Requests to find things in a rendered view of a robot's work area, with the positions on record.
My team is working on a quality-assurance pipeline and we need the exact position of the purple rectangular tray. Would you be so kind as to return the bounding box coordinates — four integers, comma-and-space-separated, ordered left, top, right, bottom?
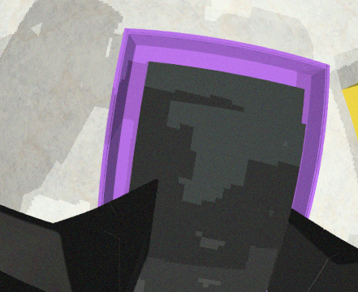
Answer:
97, 28, 330, 218

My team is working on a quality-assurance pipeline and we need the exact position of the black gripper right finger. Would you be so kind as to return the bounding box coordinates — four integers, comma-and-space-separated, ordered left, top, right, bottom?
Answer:
267, 208, 358, 292

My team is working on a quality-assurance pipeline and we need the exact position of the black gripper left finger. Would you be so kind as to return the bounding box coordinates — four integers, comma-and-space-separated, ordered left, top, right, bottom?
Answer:
0, 178, 159, 292

